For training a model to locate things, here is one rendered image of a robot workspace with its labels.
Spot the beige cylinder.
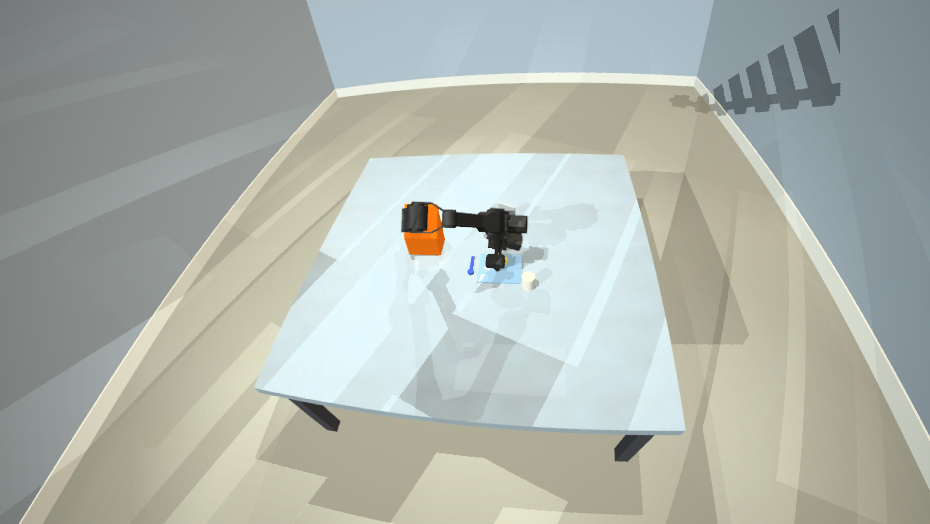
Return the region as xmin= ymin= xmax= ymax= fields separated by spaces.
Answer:
xmin=522 ymin=272 xmax=535 ymax=292

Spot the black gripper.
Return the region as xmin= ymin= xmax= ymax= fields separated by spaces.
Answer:
xmin=485 ymin=235 xmax=505 ymax=271

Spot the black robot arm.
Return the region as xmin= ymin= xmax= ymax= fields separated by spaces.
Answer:
xmin=401 ymin=202 xmax=528 ymax=251

